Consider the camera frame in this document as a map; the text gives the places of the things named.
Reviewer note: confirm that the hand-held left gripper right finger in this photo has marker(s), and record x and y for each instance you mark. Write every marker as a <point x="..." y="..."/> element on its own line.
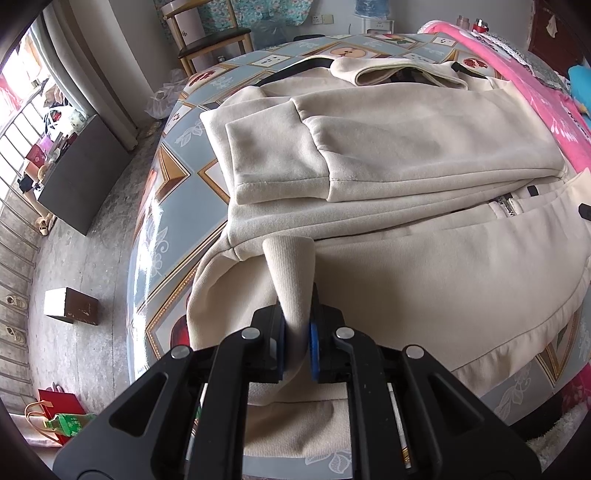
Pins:
<point x="314" y="346"/>

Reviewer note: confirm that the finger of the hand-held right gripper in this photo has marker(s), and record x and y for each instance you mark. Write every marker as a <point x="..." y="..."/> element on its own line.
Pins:
<point x="586" y="211"/>

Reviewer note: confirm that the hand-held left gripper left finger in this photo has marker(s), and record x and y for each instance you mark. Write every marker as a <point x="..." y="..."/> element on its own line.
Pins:
<point x="278" y="357"/>

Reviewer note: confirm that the cream jacket with black trim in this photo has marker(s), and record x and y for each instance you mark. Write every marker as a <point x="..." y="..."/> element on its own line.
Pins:
<point x="415" y="258"/>

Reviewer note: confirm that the pink floral blanket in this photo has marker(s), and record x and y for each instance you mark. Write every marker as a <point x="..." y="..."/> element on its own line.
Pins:
<point x="549" y="115"/>

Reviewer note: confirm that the blue striped pillow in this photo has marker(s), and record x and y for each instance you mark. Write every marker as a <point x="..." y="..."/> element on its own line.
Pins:
<point x="581" y="78"/>

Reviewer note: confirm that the silver sequin cloth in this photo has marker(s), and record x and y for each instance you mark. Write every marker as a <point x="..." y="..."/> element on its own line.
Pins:
<point x="531" y="60"/>

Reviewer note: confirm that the brown door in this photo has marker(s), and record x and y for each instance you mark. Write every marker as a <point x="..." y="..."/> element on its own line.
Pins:
<point x="572" y="27"/>

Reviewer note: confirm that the small white cloth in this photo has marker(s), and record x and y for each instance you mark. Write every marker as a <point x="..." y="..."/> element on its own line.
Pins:
<point x="551" y="25"/>

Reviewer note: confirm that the brown box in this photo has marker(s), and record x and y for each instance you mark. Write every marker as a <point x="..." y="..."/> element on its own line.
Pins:
<point x="78" y="307"/>

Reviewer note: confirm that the green bag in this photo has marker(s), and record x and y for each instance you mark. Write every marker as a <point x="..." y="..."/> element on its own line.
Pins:
<point x="74" y="424"/>

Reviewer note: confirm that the red gift bag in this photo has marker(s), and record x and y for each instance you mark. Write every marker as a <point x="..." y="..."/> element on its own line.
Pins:
<point x="60" y="401"/>

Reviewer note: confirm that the pink bottle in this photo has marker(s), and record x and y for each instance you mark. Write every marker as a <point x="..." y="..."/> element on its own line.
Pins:
<point x="462" y="21"/>

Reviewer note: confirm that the beige shoe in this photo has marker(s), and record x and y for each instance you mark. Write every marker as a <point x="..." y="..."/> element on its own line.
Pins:
<point x="13" y="301"/>
<point x="14" y="334"/>

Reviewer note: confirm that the grey board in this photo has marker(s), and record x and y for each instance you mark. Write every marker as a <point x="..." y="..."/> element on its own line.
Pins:
<point x="83" y="175"/>

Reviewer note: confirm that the white water dispenser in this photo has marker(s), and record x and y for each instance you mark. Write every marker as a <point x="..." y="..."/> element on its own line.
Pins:
<point x="379" y="25"/>

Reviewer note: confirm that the red gift box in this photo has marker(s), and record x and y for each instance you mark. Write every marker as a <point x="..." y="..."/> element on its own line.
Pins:
<point x="37" y="153"/>

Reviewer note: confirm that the clear empty water jug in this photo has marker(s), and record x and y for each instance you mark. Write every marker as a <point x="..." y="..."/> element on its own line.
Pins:
<point x="272" y="30"/>

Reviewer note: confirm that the wooden chair with black seat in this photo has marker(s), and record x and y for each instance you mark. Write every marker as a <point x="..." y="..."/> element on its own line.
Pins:
<point x="217" y="39"/>

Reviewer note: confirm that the white red plastic bag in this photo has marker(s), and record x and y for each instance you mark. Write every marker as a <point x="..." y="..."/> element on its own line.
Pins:
<point x="57" y="120"/>

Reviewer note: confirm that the white box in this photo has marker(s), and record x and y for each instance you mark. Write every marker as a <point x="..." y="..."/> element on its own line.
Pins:
<point x="184" y="23"/>

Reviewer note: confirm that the grey curtain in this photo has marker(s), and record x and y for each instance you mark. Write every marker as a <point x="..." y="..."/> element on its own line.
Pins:
<point x="92" y="55"/>

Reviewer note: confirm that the white wall socket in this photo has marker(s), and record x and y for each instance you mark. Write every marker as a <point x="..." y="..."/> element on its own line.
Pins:
<point x="322" y="19"/>

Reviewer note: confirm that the teal floral wall cloth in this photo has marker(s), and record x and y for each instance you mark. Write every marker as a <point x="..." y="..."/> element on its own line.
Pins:
<point x="258" y="9"/>

